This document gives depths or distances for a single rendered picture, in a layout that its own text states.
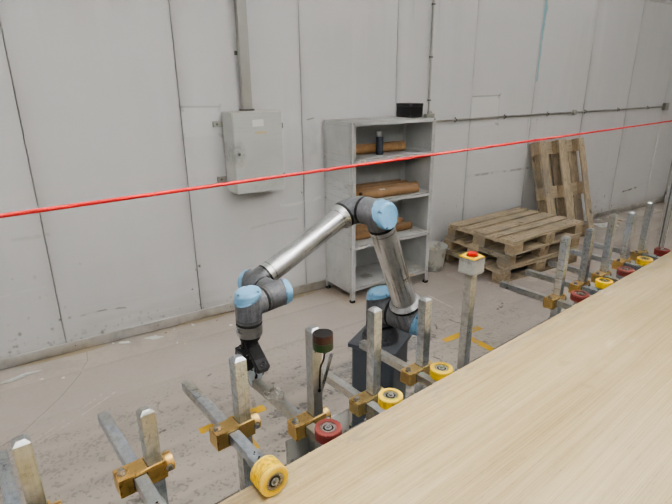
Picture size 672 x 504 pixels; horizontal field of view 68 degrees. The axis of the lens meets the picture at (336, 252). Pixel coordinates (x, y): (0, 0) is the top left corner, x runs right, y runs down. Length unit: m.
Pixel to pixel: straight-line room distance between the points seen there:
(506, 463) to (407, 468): 0.26
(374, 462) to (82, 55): 3.13
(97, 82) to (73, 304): 1.55
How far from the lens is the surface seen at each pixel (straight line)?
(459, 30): 5.39
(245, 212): 4.18
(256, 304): 1.68
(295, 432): 1.60
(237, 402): 1.42
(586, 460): 1.57
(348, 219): 2.07
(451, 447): 1.50
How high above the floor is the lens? 1.85
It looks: 19 degrees down
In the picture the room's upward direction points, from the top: 1 degrees counter-clockwise
